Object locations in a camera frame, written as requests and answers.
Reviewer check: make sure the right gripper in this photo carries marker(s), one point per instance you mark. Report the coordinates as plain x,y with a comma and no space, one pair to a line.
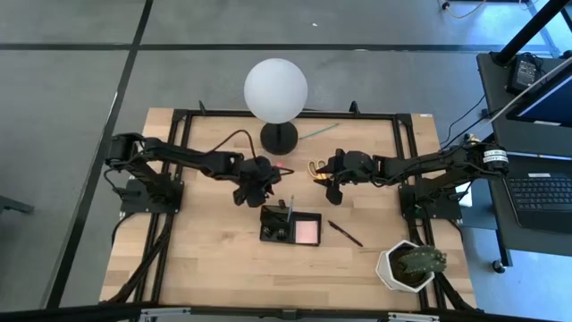
357,166

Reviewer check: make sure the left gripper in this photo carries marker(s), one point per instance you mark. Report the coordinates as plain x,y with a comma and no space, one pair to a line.
254,172

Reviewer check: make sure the pink eraser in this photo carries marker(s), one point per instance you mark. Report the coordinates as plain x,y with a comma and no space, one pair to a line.
280,164

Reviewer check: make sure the black mesh desk organizer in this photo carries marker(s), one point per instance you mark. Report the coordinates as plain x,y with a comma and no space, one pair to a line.
268,221

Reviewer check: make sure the teal pencil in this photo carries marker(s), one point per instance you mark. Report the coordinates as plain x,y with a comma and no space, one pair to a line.
319,131

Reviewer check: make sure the black pen with logo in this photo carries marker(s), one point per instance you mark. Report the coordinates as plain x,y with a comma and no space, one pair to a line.
345,233

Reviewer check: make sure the pink sticky note pad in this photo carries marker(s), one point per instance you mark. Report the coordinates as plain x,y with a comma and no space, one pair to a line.
307,231

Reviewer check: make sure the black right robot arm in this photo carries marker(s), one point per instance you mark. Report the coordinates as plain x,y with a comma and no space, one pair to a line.
424,165

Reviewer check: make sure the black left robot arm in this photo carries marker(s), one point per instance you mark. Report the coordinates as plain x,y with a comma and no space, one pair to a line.
187,156

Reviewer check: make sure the white globe table lamp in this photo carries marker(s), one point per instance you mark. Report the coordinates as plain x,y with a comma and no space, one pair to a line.
275,89

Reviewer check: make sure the cactus in white pot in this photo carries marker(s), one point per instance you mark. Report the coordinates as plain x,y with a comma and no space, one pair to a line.
393,277

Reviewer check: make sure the white paper sheet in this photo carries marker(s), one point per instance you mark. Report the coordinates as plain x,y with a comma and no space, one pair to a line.
467,199

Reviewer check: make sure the black workstation cart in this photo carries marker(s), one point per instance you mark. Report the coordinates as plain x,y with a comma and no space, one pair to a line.
500,129

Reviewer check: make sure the black laptop keyboard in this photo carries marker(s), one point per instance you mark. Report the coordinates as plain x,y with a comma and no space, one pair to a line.
540,197

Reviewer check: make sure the black power adapter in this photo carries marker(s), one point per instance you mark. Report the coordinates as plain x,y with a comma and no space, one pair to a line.
525,73

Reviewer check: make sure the computer monitor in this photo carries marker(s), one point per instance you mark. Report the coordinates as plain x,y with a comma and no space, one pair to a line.
549,105

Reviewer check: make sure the black crossbar with silver brackets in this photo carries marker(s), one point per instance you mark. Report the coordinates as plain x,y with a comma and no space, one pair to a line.
67,313

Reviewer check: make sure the black stand pole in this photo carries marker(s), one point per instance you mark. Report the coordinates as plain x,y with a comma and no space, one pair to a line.
527,31

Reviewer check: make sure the grey furniture foot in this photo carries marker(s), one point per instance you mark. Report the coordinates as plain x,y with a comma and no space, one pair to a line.
13,205

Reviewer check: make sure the black aluminium table frame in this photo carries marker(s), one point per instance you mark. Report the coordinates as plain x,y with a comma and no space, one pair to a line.
214,113

